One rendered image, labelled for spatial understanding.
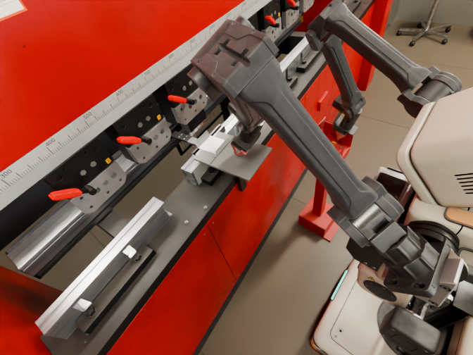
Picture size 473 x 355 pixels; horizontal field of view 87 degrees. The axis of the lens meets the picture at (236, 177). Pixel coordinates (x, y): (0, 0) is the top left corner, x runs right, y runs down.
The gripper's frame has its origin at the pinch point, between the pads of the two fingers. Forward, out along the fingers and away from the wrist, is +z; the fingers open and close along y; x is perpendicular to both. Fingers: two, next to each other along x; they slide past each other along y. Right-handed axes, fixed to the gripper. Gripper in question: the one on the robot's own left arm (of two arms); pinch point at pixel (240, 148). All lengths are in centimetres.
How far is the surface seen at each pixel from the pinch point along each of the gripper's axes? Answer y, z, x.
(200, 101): 0.1, -9.2, -21.2
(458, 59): -305, 49, 114
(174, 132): 1.5, 19.3, -30.2
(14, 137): 49, -29, -32
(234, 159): 3.5, 2.8, 0.6
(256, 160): 0.2, -1.1, 7.5
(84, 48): 27, -35, -36
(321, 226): -34, 66, 67
